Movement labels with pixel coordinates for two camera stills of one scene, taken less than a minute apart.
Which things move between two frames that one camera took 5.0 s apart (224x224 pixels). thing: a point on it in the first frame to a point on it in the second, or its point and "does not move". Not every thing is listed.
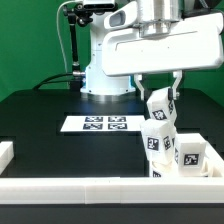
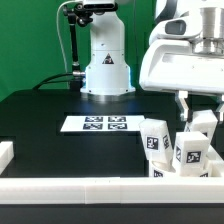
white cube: x=191 y=154 does not move
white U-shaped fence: x=162 y=190 does not move
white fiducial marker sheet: x=103 y=123 does not move
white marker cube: x=161 y=105 to x=203 y=121
